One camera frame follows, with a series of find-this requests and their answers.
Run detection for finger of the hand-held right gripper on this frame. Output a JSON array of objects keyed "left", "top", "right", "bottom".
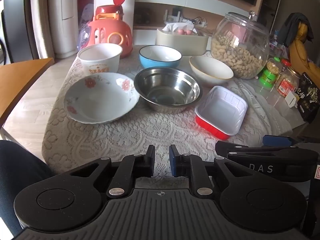
[
  {"left": 215, "top": 141, "right": 318, "bottom": 159},
  {"left": 262, "top": 135, "right": 301, "bottom": 147}
]

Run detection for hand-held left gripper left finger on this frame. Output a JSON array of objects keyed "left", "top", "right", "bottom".
[{"left": 67, "top": 144, "right": 156, "bottom": 198}]

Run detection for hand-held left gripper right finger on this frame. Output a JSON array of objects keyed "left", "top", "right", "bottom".
[{"left": 169, "top": 144, "right": 253, "bottom": 197}]

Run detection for red rectangular tray white inside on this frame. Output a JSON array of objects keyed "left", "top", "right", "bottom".
[{"left": 195, "top": 85, "right": 249, "bottom": 141}]

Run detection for stainless steel bowl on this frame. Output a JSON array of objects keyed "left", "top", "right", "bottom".
[{"left": 133, "top": 67, "right": 203, "bottom": 114}]

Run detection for white floral plate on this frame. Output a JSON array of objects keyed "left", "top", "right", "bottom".
[{"left": 63, "top": 72, "right": 140, "bottom": 125}]

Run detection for cream bowl with gold rim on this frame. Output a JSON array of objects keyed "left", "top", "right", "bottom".
[{"left": 189, "top": 55, "right": 234, "bottom": 86}]

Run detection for blue ceramic bowl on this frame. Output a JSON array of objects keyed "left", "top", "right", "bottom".
[{"left": 139, "top": 45, "right": 183, "bottom": 69}]

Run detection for white paper bowl orange print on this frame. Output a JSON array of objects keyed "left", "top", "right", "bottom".
[{"left": 77, "top": 43, "right": 123, "bottom": 77}]

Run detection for white lace tablecloth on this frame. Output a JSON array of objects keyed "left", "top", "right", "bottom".
[{"left": 41, "top": 44, "right": 293, "bottom": 176}]

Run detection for small white card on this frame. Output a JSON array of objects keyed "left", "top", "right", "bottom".
[{"left": 285, "top": 91, "right": 299, "bottom": 108}]

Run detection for black snack packet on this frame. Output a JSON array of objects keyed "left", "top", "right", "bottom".
[{"left": 297, "top": 72, "right": 320, "bottom": 123}]

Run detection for red label glass jar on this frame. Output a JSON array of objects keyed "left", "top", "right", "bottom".
[{"left": 275, "top": 64, "right": 301, "bottom": 98}]

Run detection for green lidded jar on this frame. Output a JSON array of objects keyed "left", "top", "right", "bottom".
[{"left": 258, "top": 57, "right": 282, "bottom": 88}]

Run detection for yellow garment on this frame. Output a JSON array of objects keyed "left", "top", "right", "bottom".
[{"left": 287, "top": 21, "right": 320, "bottom": 81}]

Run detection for glass jar of peanuts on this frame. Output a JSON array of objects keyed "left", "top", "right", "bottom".
[{"left": 210, "top": 11, "right": 271, "bottom": 80}]

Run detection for beige tissue box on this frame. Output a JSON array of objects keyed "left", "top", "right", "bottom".
[{"left": 155, "top": 27, "right": 209, "bottom": 56}]

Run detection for grey jacket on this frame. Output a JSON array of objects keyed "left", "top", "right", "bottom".
[{"left": 277, "top": 12, "right": 314, "bottom": 46}]

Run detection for white power strip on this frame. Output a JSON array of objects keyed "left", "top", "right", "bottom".
[{"left": 182, "top": 17, "right": 208, "bottom": 28}]

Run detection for white tissue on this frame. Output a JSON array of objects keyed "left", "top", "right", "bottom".
[{"left": 162, "top": 22, "right": 198, "bottom": 33}]

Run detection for person's leg dark trousers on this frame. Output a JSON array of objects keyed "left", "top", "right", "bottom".
[{"left": 0, "top": 140, "right": 55, "bottom": 233}]

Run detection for pink plastic pet carrier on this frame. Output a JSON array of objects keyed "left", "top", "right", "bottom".
[{"left": 78, "top": 12, "right": 133, "bottom": 58}]

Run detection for orange wooden table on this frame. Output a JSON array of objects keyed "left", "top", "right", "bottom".
[{"left": 0, "top": 57, "right": 55, "bottom": 128}]

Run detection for red bin with flip lid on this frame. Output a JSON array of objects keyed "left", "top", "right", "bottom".
[{"left": 95, "top": 0, "right": 127, "bottom": 18}]

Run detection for purple printed skateboard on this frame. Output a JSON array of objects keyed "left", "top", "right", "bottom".
[{"left": 77, "top": 2, "right": 96, "bottom": 52}]

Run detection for white tower air conditioner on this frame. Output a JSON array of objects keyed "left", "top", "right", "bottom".
[{"left": 47, "top": 0, "right": 81, "bottom": 56}]

